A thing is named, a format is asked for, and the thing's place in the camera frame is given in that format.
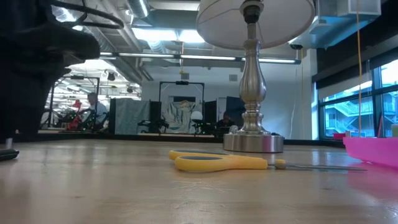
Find yellow-handled scissors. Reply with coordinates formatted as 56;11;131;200
169;149;368;174

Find black pen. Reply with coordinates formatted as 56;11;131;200
0;149;20;162

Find beige draped cloth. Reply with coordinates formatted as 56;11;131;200
164;99;200;133

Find person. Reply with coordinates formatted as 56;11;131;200
82;92;109;131
217;111;236;130

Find dark screen panel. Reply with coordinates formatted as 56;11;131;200
225;96;246;125

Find long ceiling light bar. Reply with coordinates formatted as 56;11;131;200
99;51;301;65

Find silver table lamp white shade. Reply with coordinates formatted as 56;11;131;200
195;0;317;153

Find grey partition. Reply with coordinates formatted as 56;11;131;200
108;98;150;135

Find red machine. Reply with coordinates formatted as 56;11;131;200
67;99;83;130

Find window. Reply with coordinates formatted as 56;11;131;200
317;58;398;140

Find white air unit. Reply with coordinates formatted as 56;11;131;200
289;0;382;49

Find pink plastic bin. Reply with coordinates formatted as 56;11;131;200
343;136;398;169

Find black rig frame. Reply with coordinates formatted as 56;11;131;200
46;75;100;130
159;80;205;135

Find black aluminium table frame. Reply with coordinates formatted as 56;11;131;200
12;132;343;147

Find round metal ventilation duct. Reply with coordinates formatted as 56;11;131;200
126;0;150;19

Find hanging yellow cable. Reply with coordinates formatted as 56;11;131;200
355;0;364;138

